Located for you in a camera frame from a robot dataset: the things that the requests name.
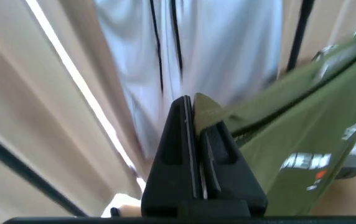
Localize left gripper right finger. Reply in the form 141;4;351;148
200;121;268;218

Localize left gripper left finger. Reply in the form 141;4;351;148
141;95;203;218

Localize green garment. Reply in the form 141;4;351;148
192;18;356;217

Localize pale grey shorts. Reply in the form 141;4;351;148
93;0;283;160

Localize beige curtain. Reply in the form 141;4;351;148
0;0;356;218

